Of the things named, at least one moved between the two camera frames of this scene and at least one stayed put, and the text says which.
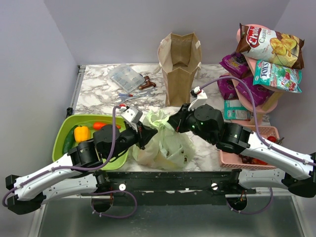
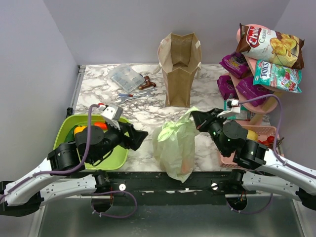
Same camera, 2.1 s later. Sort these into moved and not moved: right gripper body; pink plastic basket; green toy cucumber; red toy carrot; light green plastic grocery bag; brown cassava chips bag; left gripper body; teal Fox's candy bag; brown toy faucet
Moved: right gripper body; left gripper body; light green plastic grocery bag
Not moved: brown toy faucet; green toy cucumber; teal Fox's candy bag; red toy carrot; brown cassava chips bag; pink plastic basket
